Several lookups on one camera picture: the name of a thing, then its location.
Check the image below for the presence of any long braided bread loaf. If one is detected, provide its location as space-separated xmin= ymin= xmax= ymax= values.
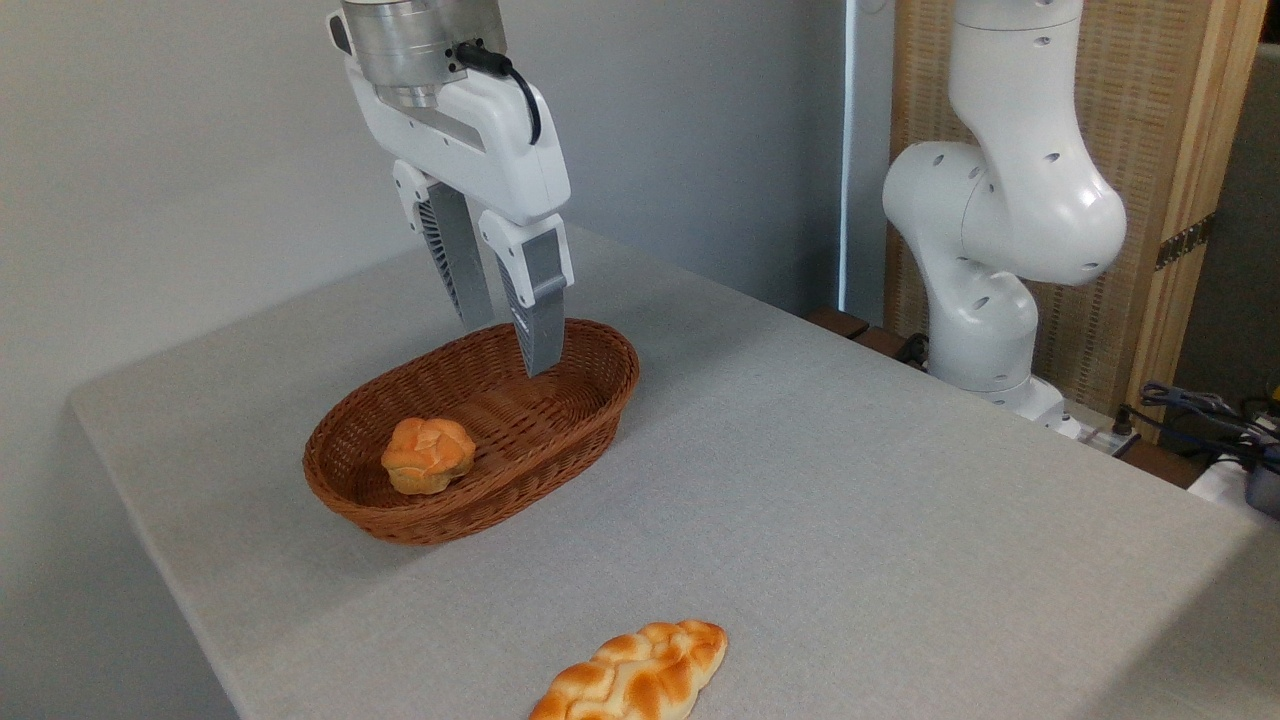
xmin=528 ymin=620 xmax=728 ymax=720

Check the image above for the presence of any round orange bread roll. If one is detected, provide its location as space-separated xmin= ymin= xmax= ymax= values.
xmin=380 ymin=416 xmax=477 ymax=496

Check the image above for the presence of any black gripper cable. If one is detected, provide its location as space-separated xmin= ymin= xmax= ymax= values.
xmin=455 ymin=42 xmax=543 ymax=147

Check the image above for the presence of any woven wooden folding screen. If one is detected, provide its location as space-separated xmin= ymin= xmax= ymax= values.
xmin=885 ymin=0 xmax=1269 ymax=441

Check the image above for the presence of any white vertical wall trim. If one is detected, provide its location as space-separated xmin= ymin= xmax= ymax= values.
xmin=840 ymin=0 xmax=863 ymax=313

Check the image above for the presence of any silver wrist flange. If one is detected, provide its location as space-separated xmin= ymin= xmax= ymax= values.
xmin=340 ymin=0 xmax=508 ymax=110

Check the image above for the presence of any bundle of dark cables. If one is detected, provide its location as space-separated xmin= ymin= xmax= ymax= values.
xmin=1112 ymin=380 xmax=1280 ymax=473

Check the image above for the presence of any brown oval wicker basket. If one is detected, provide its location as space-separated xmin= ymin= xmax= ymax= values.
xmin=303 ymin=318 xmax=641 ymax=546

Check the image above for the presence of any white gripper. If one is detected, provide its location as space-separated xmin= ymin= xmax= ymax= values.
xmin=327 ymin=10 xmax=576 ymax=379

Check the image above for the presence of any dark metal screen hinge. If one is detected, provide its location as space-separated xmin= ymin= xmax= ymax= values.
xmin=1155 ymin=212 xmax=1217 ymax=272

